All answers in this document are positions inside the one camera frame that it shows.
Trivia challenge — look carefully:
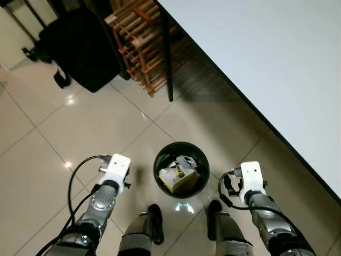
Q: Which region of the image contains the robot left leg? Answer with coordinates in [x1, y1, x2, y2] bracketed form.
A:
[117, 204, 165, 256]

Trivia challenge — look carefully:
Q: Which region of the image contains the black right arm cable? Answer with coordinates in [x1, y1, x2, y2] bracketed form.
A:
[217, 169, 299, 235]

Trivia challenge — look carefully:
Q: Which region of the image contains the wooden slatted rack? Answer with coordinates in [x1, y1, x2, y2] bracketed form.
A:
[104, 0, 188, 98]

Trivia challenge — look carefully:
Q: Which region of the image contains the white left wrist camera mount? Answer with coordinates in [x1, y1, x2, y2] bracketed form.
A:
[98, 154, 132, 188]

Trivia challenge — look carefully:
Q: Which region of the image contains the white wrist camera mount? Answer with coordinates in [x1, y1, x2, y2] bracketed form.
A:
[238, 161, 266, 204]
[98, 154, 132, 188]

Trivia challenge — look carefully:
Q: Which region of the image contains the robot right leg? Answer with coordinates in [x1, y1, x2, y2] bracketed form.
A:
[206, 199, 254, 256]

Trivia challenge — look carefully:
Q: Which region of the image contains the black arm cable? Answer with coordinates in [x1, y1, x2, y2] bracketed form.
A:
[217, 169, 299, 235]
[35, 155, 111, 255]

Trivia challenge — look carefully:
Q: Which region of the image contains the grey crumpled paper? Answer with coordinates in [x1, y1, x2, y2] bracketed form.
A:
[175, 155, 199, 172]

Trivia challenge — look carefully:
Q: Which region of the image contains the thin black metal frame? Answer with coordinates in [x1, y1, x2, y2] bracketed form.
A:
[4, 0, 60, 42]

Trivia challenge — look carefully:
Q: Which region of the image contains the robot leg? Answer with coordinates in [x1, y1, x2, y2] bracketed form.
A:
[117, 204, 165, 256]
[206, 199, 254, 256]

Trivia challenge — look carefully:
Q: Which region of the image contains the yellow white crushed carton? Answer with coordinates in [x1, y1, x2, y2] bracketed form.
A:
[158, 164, 201, 194]

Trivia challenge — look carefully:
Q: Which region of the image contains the round black rubbish bin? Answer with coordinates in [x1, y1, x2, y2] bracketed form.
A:
[153, 141, 210, 199]

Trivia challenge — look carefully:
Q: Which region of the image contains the black table leg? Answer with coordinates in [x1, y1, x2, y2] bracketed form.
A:
[158, 4, 175, 102]

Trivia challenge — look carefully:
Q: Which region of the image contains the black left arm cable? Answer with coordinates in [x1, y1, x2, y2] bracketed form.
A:
[35, 155, 111, 255]

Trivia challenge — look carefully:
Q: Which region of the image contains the black wheeled suitcase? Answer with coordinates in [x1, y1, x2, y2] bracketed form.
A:
[22, 6, 124, 93]

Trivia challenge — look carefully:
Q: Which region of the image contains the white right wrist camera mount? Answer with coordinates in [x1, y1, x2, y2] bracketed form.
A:
[238, 161, 266, 204]

